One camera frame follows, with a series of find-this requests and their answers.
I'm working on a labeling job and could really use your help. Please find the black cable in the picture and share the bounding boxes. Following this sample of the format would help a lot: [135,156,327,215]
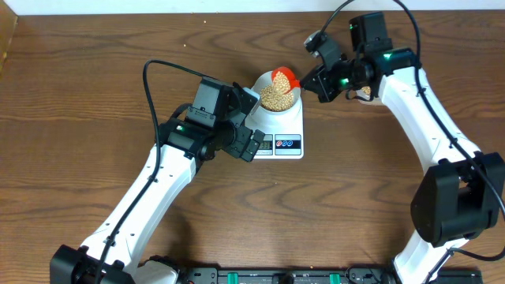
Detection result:
[93,58,214,284]
[319,0,505,284]

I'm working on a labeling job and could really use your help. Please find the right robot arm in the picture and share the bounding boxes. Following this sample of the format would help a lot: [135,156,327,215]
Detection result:
[301,12,504,283]

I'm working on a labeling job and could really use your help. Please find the red measuring scoop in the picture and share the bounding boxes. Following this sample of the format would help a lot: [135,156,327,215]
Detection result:
[271,66,300,93]

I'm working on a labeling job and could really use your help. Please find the soybeans in bowl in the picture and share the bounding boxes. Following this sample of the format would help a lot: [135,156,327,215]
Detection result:
[260,85,294,112]

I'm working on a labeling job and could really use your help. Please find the light grey bowl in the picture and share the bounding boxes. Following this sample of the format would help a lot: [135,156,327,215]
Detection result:
[252,67,301,112]

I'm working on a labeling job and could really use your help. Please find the white digital kitchen scale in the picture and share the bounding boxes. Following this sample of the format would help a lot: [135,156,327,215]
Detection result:
[245,88,305,159]

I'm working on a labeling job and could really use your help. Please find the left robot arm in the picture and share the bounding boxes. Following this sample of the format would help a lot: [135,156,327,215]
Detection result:
[50,77,264,283]

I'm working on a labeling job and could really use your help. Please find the soybeans in scoop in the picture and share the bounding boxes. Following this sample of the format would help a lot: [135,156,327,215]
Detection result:
[272,72,291,94]

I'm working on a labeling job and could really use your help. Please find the soybeans in container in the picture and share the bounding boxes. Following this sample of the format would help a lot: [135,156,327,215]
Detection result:
[361,86,372,96]

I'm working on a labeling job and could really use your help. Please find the clear plastic container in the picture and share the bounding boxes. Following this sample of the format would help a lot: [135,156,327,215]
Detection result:
[355,89,383,107]

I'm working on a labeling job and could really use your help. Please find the left black cable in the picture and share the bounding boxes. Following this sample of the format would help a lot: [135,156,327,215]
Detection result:
[93,58,214,284]

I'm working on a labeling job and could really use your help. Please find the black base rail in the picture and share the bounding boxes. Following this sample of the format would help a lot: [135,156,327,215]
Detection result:
[173,267,484,284]

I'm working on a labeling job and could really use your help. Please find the right black cable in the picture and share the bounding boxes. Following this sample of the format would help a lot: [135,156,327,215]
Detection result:
[319,0,505,284]

